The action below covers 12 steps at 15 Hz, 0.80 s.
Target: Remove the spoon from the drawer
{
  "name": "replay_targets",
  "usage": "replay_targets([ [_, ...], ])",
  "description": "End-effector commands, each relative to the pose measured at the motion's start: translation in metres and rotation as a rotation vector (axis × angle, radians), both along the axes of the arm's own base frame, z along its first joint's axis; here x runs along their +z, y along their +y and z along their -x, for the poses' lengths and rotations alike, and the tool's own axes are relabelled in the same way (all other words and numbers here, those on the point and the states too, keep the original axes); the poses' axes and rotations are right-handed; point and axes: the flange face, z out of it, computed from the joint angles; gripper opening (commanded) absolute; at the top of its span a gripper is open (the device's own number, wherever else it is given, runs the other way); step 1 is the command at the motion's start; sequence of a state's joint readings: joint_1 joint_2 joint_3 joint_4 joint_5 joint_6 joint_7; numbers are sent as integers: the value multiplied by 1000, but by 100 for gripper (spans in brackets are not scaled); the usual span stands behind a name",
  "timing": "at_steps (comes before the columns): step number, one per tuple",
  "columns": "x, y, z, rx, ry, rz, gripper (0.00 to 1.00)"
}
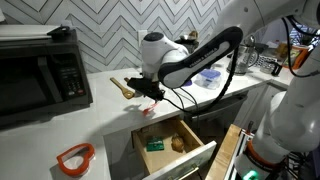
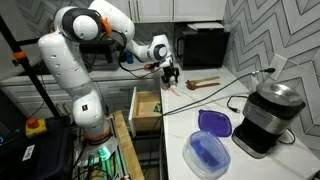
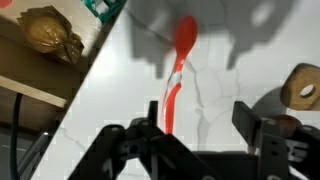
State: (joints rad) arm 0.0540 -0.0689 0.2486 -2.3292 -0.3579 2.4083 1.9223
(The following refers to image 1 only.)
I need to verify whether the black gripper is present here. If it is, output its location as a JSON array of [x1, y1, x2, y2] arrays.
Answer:
[[126, 77, 166, 103]]

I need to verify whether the light wooden spoon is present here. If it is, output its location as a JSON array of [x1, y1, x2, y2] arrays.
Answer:
[[109, 77, 135, 100]]

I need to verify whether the wooden drawer with white front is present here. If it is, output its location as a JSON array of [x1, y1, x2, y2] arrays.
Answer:
[[131, 115, 218, 180]]

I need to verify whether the green packet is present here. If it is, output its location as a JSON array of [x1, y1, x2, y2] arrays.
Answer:
[[145, 135, 165, 153]]

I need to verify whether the black and steel coffee maker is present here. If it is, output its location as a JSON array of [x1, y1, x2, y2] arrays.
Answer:
[[174, 32, 201, 54]]

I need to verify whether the standing wooden utensil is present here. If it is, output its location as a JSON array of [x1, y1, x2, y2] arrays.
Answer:
[[188, 30, 200, 40]]

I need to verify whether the white lower cabinet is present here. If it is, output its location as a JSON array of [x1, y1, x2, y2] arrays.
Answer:
[[103, 83, 288, 180]]

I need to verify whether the wooden robot bench top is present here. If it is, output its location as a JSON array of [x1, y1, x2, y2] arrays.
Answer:
[[204, 123, 243, 180]]

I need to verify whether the glass jug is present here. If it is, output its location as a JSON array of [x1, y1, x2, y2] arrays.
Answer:
[[226, 35, 260, 76]]

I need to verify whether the metal box grater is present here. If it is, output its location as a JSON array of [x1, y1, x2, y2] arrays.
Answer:
[[259, 54, 283, 76]]

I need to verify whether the orange heart cookie cutter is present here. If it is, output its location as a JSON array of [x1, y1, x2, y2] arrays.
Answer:
[[55, 143, 96, 178]]

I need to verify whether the black microwave oven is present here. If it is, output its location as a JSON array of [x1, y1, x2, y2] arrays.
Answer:
[[0, 24, 94, 129]]

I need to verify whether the colourful snack bag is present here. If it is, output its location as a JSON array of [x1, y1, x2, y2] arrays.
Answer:
[[276, 43, 309, 71]]

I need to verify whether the white sheet on microwave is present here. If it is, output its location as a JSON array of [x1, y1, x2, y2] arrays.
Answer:
[[0, 23, 61, 42]]

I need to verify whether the white wall outlet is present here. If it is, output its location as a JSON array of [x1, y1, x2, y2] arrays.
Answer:
[[137, 29, 149, 48]]

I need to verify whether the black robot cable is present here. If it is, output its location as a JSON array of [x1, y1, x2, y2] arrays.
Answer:
[[163, 46, 240, 114]]

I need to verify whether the brass drawer handle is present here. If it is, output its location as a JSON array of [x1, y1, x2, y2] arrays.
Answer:
[[166, 163, 201, 180]]

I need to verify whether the aluminium frame rail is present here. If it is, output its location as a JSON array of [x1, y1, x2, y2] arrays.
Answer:
[[223, 128, 256, 180]]

